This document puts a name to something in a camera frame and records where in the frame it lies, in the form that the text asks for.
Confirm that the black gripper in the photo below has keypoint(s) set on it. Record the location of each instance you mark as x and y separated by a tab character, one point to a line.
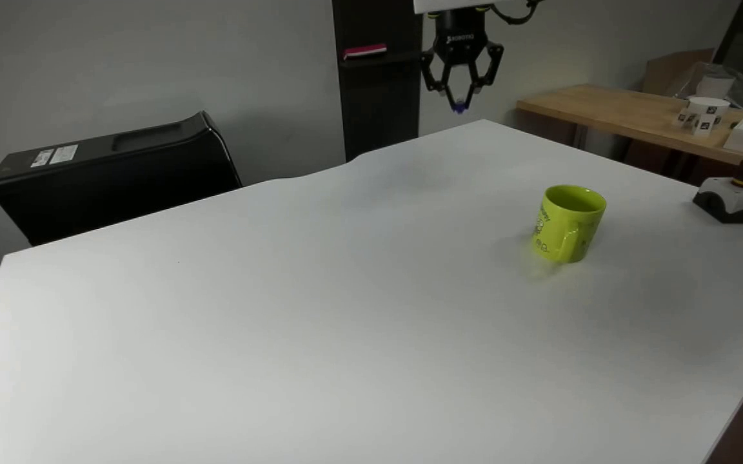
459	35

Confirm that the tall black cabinet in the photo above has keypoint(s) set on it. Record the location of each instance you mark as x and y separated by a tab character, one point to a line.
378	95

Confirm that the pink flat item on shelf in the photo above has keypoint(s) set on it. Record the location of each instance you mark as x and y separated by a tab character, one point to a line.
364	49

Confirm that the wooden side table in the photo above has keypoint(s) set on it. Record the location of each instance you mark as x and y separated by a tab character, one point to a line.
611	113

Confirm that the light green mug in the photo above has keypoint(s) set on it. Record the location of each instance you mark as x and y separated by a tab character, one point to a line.
566	223

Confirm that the brown cardboard box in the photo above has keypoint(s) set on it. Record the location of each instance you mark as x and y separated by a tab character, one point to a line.
680	74

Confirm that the small white printed box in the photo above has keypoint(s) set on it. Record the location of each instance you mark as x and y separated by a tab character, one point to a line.
702	114

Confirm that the black and white desk device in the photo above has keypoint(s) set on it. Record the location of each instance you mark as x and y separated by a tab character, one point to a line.
735	196

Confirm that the black computer tower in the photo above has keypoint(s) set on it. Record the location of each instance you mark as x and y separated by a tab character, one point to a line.
115	176

